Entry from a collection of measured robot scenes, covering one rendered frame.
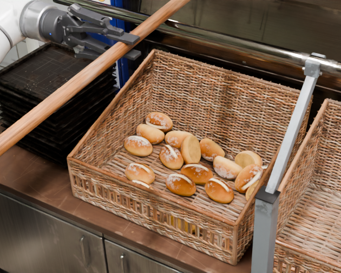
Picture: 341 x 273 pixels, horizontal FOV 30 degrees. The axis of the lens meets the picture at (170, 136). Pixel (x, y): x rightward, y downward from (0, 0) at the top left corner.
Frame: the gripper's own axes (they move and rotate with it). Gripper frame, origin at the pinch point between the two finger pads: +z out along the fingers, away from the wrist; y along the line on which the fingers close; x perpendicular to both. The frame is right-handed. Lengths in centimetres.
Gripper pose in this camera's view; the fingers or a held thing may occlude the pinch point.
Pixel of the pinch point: (124, 44)
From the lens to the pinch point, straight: 143.0
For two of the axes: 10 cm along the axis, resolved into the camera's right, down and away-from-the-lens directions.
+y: 0.3, 7.9, 6.1
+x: -5.1, 5.4, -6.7
